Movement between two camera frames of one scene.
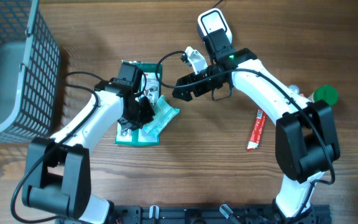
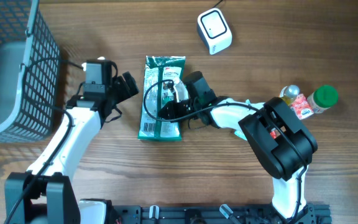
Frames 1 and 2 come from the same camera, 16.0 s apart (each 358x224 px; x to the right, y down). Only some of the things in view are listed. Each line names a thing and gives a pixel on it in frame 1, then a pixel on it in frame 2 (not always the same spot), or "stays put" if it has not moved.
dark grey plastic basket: (20, 71) stays put
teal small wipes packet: (165, 113) → (237, 111)
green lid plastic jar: (326, 93) stays put
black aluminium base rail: (209, 214) stays put
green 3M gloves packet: (148, 88) → (163, 84)
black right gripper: (184, 80) → (173, 107)
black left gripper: (145, 113) → (123, 91)
